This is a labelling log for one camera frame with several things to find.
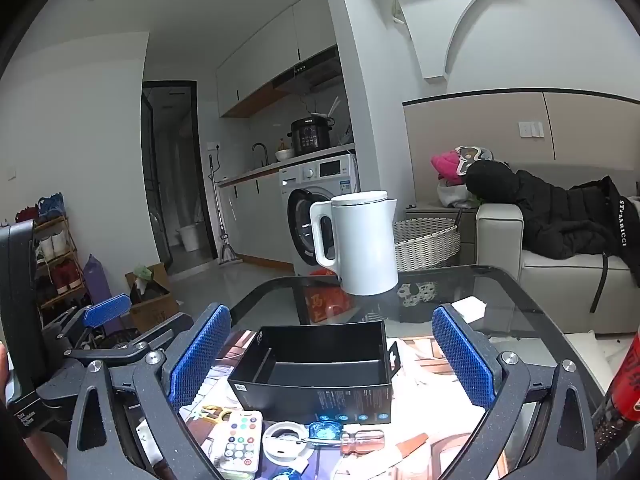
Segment clear red handle screwdriver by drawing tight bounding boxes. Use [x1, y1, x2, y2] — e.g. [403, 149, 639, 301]
[300, 429, 387, 457]

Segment light grey sofa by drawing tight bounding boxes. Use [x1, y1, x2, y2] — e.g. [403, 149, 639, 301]
[475, 162, 640, 336]

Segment white round plastic ring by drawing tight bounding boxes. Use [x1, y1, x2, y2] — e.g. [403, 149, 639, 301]
[261, 421, 313, 465]

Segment white washing machine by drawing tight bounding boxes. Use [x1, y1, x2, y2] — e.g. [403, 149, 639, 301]
[278, 154, 361, 277]

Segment black cardboard box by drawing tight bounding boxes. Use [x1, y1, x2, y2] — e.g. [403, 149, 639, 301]
[227, 321, 403, 423]

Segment black framed glass door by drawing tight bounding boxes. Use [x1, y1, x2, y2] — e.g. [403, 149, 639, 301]
[141, 80, 206, 273]

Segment white plastic bag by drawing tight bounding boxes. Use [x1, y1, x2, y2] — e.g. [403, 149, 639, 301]
[437, 180, 481, 209]

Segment printed table mat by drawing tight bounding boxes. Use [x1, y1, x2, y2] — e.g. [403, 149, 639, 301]
[177, 330, 491, 480]

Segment white wall cabinets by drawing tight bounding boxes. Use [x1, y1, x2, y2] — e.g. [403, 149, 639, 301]
[216, 0, 336, 118]

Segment white base cabinets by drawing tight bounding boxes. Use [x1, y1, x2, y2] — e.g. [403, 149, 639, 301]
[217, 172, 296, 266]

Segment black puffer jacket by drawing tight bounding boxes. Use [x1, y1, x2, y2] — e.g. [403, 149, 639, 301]
[465, 160, 640, 313]

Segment purple yoga mat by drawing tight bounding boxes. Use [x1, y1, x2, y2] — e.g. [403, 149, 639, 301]
[82, 254, 126, 336]

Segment white paper scrap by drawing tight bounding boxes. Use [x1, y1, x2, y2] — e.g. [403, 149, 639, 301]
[452, 296, 488, 321]

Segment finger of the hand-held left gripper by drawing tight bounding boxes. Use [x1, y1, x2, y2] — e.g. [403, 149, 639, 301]
[64, 312, 197, 362]
[42, 294, 133, 362]

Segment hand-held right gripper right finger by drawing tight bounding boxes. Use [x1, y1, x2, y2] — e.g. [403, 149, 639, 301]
[431, 303, 599, 480]

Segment pink knit hat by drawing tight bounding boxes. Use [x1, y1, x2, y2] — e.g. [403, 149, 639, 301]
[431, 152, 468, 186]

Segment white electric kettle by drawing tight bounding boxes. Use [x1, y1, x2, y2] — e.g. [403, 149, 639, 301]
[309, 190, 399, 297]

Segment white wicker basket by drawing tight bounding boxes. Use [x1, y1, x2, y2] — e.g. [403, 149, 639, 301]
[392, 217, 461, 273]

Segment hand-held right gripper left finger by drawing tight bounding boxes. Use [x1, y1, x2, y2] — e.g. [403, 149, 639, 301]
[67, 303, 233, 480]

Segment brown cardboard box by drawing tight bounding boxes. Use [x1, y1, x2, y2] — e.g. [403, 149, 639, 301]
[125, 262, 181, 333]

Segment red drink can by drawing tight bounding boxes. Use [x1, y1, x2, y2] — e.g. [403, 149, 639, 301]
[592, 325, 640, 461]

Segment white bucket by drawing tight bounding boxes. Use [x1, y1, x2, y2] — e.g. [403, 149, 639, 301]
[176, 223, 207, 253]

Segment wooden shoe rack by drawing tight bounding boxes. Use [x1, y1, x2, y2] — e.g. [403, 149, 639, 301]
[15, 192, 93, 316]

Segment black pressure cooker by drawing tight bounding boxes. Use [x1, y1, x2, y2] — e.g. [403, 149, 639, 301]
[291, 116, 335, 157]

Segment range hood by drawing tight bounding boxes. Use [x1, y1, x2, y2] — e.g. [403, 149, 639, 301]
[272, 47, 343, 96]

